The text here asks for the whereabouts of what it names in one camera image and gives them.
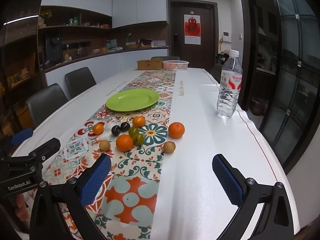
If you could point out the black coffee machine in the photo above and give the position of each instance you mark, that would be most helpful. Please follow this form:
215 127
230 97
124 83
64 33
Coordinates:
53 48

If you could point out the white upper cabinets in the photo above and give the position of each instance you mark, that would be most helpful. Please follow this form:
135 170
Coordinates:
125 5

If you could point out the glass sliding door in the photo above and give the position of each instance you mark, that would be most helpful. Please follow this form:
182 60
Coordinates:
295 80

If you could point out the white wall intercom panel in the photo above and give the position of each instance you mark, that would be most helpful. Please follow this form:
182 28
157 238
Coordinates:
226 36

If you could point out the red and white door poster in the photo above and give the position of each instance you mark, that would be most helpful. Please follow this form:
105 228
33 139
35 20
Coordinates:
192 28

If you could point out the wooden wall shelf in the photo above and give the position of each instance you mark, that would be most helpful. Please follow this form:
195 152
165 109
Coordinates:
75 32

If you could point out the dark purple plum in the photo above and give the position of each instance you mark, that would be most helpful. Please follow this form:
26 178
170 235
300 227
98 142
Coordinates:
115 131
125 126

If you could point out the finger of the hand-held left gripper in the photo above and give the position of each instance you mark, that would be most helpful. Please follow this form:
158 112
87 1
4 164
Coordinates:
21 135
47 147

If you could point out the dark wooden door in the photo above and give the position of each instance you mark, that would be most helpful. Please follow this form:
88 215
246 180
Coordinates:
207 30

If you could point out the green mandarin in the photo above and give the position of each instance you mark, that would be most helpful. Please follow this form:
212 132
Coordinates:
133 131
138 140

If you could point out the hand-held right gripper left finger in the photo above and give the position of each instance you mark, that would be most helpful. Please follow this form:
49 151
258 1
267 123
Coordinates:
96 177

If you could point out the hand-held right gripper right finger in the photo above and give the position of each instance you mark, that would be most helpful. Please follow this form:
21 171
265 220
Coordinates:
227 180

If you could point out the white cabinets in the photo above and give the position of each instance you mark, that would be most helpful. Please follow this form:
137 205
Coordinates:
107 65
125 5

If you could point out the person's left hand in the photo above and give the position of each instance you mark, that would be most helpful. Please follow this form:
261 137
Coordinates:
22 207

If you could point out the clear plastic water bottle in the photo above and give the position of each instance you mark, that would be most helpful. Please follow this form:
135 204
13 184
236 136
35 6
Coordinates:
228 97

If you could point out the green plate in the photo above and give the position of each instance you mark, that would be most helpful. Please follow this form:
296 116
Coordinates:
132 100

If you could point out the floral patterned table runner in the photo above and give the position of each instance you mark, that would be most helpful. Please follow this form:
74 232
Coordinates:
140 192

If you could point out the dark bag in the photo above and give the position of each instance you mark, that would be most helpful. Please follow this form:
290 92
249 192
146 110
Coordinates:
223 58

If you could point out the white lower cabinets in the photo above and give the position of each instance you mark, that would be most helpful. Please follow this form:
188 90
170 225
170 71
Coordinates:
107 65

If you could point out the white plastic basket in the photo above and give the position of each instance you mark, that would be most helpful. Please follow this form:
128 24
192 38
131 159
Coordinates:
175 65

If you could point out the small orange mandarin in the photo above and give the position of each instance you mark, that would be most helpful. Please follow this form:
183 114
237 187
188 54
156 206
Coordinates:
98 128

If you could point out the dark grey chair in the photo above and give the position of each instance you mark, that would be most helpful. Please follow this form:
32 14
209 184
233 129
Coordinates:
216 72
80 81
165 58
46 103

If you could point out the brown round longan fruit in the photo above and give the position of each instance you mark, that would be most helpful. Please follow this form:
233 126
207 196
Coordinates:
169 147
104 145

